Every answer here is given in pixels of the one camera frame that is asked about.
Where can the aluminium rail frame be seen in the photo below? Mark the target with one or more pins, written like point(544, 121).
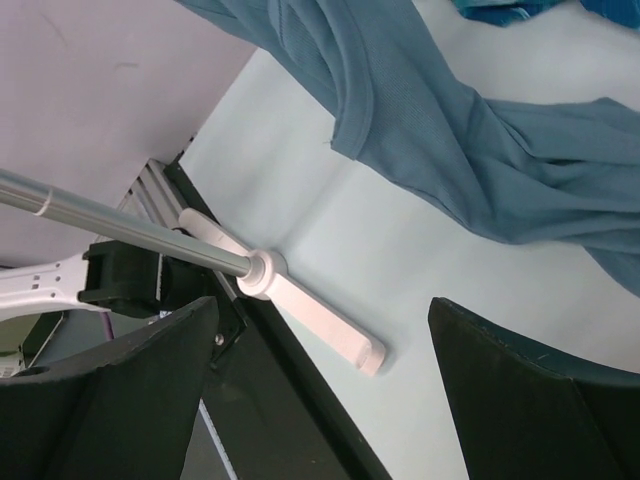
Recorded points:
point(153, 197)

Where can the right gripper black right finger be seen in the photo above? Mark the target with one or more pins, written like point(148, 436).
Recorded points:
point(526, 410)

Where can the grey stand pole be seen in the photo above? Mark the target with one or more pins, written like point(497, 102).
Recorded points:
point(67, 208)

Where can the blue patterned cloth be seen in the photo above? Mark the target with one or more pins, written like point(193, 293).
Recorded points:
point(502, 13)

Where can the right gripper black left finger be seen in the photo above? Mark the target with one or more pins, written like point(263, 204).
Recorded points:
point(122, 410)

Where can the grey-blue t-shirt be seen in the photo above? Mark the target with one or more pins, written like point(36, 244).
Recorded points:
point(511, 172)

